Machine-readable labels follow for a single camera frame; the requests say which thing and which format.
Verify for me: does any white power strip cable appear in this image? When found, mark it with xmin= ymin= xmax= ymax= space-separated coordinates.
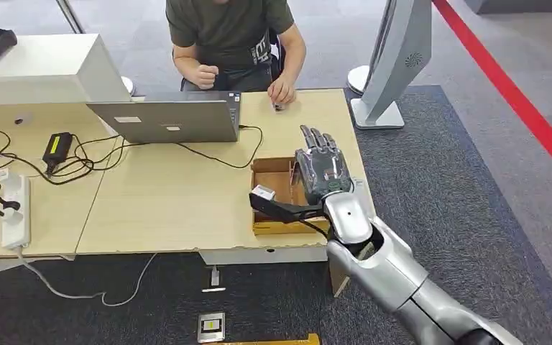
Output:
xmin=16 ymin=247 xmax=159 ymax=308

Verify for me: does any person's left hand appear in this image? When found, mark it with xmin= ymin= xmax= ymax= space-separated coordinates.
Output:
xmin=267 ymin=75 xmax=298 ymax=107

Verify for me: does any white floor bracket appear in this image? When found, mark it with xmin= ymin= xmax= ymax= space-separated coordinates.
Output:
xmin=201 ymin=264 xmax=227 ymax=294

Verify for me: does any black tangled cable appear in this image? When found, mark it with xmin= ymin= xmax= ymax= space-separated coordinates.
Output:
xmin=0 ymin=129 xmax=132 ymax=187

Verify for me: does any silver display stand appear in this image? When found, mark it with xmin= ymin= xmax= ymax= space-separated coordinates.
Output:
xmin=349 ymin=0 xmax=433 ymax=131

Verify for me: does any grey slanted pole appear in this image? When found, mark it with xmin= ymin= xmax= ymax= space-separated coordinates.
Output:
xmin=55 ymin=0 xmax=87 ymax=36

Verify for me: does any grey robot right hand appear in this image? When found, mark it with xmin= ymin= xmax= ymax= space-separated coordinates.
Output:
xmin=293 ymin=124 xmax=354 ymax=207

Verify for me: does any white box cabinet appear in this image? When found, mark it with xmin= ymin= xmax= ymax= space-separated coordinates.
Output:
xmin=0 ymin=33 xmax=133 ymax=106

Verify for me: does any black plug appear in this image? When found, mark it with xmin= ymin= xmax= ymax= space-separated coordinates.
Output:
xmin=0 ymin=193 xmax=22 ymax=212

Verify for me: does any wooden desk leg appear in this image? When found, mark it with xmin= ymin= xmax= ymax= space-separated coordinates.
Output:
xmin=328 ymin=259 xmax=351 ymax=298

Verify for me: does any dark grey carpet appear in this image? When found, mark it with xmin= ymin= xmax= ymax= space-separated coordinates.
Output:
xmin=0 ymin=84 xmax=552 ymax=345

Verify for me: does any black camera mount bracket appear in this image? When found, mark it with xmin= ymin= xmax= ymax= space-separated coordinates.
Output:
xmin=248 ymin=192 xmax=330 ymax=226

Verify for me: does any grey laptop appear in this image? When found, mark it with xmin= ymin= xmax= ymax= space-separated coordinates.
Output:
xmin=86 ymin=91 xmax=242 ymax=144

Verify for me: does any white power strip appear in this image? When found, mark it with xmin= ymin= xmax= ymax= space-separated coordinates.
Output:
xmin=0 ymin=172 xmax=32 ymax=250

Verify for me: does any black power adapter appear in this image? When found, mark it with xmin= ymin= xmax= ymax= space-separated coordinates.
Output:
xmin=42 ymin=132 xmax=74 ymax=175

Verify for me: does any black laptop cable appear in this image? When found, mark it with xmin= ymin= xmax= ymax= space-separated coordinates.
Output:
xmin=175 ymin=124 xmax=264 ymax=170

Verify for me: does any yellow flat object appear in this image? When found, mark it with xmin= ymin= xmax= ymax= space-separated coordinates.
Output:
xmin=209 ymin=333 xmax=322 ymax=345

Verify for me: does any wooden compartment box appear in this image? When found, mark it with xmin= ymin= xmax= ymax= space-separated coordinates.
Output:
xmin=250 ymin=157 xmax=331 ymax=236

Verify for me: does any red floor tape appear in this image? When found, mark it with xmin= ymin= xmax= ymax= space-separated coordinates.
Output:
xmin=432 ymin=0 xmax=552 ymax=191

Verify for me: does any white desk drawer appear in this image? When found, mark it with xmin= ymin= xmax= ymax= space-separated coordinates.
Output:
xmin=198 ymin=247 xmax=330 ymax=266

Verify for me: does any person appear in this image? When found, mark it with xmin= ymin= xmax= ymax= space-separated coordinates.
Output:
xmin=165 ymin=0 xmax=308 ymax=107

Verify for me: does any metal floor socket plate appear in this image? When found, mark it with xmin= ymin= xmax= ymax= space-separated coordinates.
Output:
xmin=196 ymin=311 xmax=226 ymax=345

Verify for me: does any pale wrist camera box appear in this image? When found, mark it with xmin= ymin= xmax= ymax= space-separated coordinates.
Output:
xmin=250 ymin=184 xmax=277 ymax=203

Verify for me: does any white card reader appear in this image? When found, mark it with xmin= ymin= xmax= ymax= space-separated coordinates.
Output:
xmin=350 ymin=177 xmax=370 ymax=211

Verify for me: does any person's right hand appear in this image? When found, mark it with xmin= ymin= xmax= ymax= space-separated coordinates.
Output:
xmin=193 ymin=63 xmax=220 ymax=91

